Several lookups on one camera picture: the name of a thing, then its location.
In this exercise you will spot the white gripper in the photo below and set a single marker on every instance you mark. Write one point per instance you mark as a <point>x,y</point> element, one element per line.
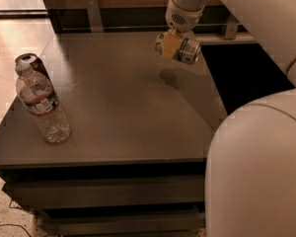
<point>183,20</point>

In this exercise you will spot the white green 7up can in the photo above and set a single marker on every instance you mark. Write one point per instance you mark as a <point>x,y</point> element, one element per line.
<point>188,52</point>

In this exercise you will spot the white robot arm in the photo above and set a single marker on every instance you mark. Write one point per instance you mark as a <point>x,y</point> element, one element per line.
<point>250,180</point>

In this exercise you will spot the brown soda can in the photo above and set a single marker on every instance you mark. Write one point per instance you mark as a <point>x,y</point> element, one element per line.
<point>34,61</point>

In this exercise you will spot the grey drawer cabinet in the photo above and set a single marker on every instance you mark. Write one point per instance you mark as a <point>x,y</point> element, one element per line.
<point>132,115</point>

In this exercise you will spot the clear plastic water bottle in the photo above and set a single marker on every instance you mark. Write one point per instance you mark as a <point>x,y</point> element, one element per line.
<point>37,94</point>

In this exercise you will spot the upper grey drawer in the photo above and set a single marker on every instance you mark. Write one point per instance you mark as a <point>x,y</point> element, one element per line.
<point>107,192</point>

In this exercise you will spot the grey drawer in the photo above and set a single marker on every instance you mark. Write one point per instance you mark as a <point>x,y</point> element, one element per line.
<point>107,192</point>
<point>124,224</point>

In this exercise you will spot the lower grey drawer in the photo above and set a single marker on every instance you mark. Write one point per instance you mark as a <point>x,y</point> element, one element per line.
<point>124,224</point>

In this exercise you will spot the right metal bracket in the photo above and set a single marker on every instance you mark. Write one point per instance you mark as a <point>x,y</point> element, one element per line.
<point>230,30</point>

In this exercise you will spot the metal bracket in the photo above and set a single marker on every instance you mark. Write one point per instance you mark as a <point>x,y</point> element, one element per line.
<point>94,15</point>
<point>230,30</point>

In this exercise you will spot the left metal bracket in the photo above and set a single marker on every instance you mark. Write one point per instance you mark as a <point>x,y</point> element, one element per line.
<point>94,15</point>

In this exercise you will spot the wooden wall shelf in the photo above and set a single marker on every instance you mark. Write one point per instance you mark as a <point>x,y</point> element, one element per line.
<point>71,16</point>

